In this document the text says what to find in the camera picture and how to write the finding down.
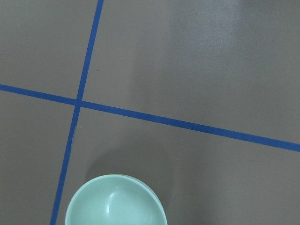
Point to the green bowl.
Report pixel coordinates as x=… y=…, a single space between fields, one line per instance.
x=115 y=199

